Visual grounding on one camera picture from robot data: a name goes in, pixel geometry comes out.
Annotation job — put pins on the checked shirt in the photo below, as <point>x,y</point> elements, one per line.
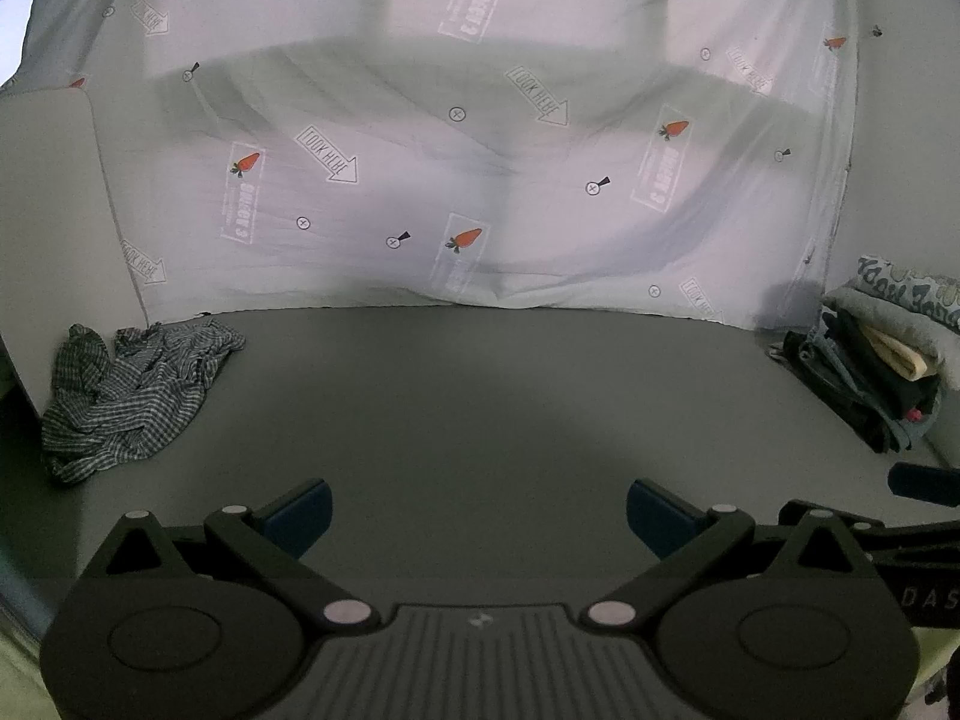
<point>127,405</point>

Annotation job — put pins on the white foam board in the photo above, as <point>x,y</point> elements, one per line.
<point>52,240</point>

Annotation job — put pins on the plain grey folded cloth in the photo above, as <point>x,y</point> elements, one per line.
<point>900,334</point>

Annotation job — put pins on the pale yellow folded cloth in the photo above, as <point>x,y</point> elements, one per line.
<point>896,356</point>

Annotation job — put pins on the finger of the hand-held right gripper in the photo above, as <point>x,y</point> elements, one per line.
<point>922,481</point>
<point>862,523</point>

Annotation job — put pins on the black folded garment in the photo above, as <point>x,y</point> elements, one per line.
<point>870,382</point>

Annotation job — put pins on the dark denim folded garment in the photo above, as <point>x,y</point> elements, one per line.
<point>817,367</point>

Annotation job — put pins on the carrot print curtain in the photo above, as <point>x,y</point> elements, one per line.
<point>450,165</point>

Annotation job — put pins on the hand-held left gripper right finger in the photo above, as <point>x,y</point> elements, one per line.
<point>660,517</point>

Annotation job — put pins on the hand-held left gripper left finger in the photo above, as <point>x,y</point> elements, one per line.
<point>300,517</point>

